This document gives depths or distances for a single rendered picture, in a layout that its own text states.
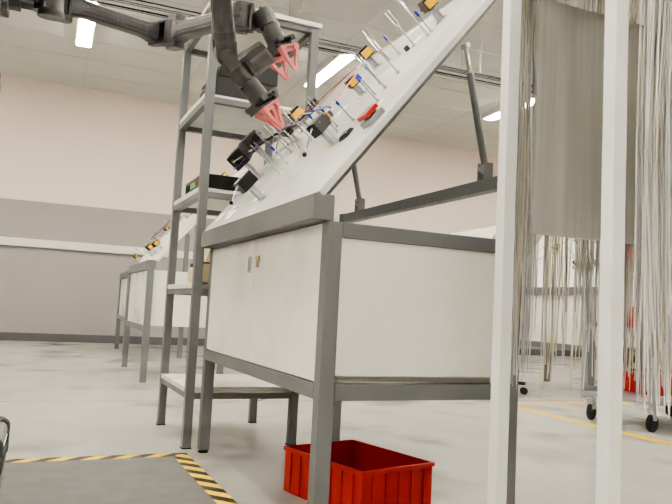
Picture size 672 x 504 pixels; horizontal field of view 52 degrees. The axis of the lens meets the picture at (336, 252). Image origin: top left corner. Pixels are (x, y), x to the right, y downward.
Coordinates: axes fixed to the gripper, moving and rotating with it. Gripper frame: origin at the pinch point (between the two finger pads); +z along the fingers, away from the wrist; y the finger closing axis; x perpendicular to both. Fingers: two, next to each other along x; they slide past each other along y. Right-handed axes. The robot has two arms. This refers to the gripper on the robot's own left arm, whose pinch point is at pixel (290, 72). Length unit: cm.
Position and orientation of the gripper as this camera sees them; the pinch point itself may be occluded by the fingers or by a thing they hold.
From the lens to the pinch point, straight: 206.1
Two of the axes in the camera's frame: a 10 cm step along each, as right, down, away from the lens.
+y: -5.5, 2.5, 8.0
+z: 4.2, 9.1, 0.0
